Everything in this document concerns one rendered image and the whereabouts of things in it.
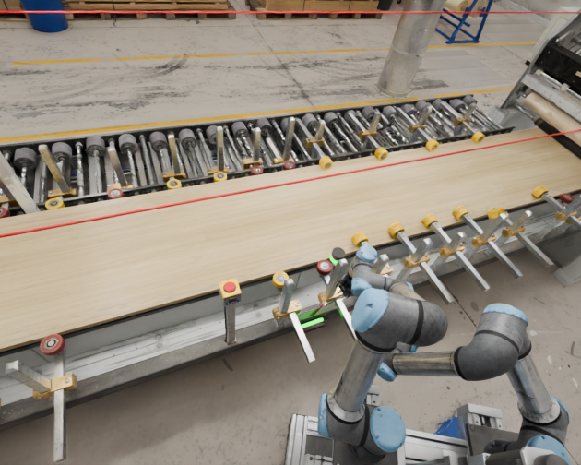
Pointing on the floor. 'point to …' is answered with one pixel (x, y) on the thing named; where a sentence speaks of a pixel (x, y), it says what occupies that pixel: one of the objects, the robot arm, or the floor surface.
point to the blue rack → (465, 24)
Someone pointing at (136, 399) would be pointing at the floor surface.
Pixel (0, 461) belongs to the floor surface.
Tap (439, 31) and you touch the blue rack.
